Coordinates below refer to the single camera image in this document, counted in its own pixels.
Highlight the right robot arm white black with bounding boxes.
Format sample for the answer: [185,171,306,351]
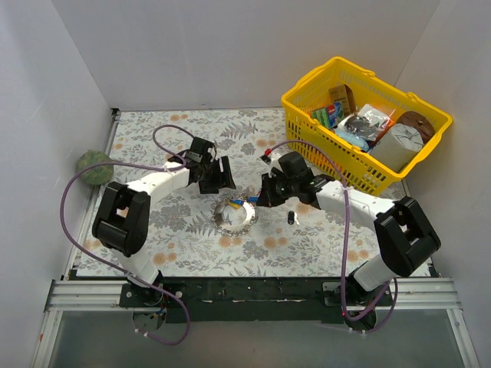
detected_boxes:
[256,152,441,305]

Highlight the silver foil packet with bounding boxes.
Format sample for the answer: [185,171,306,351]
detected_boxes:
[338,103,394,142]

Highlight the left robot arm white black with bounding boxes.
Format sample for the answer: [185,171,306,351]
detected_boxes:
[92,137,236,307]

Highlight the brown cardboard box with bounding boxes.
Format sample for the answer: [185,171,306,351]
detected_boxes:
[328,84,356,116]

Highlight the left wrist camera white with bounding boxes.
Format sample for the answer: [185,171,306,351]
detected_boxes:
[185,149,203,163]

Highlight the yellow plastic basket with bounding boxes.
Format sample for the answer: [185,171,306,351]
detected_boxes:
[282,56,453,196]

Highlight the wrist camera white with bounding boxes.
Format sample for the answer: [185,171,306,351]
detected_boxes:
[260,149,278,165]
[185,149,203,163]

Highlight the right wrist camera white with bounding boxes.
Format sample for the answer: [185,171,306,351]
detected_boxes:
[260,149,278,165]

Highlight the green blue sponge pack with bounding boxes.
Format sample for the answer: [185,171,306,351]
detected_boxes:
[311,102,344,129]

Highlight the brown round disc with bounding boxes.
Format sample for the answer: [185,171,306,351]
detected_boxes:
[396,111,436,144]

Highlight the small black key fob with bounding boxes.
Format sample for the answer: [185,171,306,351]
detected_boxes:
[287,211,298,225]

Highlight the floral table mat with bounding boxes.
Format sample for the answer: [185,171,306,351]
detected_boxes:
[76,109,433,278]

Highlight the metal disc keyring holder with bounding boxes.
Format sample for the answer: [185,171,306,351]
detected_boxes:
[213,199,257,236]

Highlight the light blue cloth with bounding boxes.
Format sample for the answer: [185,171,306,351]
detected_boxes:
[334,128,370,152]

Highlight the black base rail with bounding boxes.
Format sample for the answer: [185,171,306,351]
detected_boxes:
[118,276,396,325]

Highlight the green felt ball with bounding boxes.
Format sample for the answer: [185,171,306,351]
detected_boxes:
[76,150,114,186]

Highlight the blue key fob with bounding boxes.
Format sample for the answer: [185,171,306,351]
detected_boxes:
[230,196,259,205]

